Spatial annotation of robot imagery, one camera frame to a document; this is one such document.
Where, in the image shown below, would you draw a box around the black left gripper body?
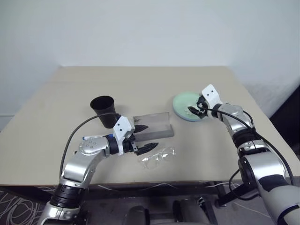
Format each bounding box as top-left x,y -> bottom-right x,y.
123,130 -> 139,157

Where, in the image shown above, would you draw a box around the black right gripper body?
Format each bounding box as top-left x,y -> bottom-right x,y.
196,94 -> 208,118

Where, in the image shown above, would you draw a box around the pale green plate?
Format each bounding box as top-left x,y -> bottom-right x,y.
172,91 -> 207,121

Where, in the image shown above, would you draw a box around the clear plastic glasses case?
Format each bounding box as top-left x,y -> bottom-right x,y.
133,112 -> 175,143

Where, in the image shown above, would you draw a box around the clear safety glasses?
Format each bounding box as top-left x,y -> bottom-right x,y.
138,146 -> 177,171

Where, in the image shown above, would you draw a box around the black plastic cup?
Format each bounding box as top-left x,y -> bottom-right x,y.
90,95 -> 121,129

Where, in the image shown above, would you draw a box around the white textured mattress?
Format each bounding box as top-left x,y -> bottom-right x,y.
242,75 -> 300,118

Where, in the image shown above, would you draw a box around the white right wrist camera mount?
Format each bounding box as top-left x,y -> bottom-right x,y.
202,84 -> 221,111

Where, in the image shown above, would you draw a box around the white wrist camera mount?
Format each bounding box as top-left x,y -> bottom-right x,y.
112,116 -> 135,156
202,84 -> 221,111

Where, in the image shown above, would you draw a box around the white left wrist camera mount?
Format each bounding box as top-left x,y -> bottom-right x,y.
112,116 -> 135,156

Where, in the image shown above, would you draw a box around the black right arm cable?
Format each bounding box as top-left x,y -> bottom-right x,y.
203,107 -> 296,200

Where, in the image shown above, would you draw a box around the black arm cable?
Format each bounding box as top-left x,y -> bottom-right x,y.
60,113 -> 122,181
203,107 -> 296,200

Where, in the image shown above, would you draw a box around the thin white wire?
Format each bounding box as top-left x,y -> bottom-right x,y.
97,180 -> 238,191

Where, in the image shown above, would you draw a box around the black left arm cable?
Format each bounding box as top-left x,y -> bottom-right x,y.
60,113 -> 122,181

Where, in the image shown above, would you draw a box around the black table clamp bracket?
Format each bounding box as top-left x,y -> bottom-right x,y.
216,184 -> 257,208

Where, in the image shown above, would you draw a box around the white cable tangle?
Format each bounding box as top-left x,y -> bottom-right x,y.
0,185 -> 55,225

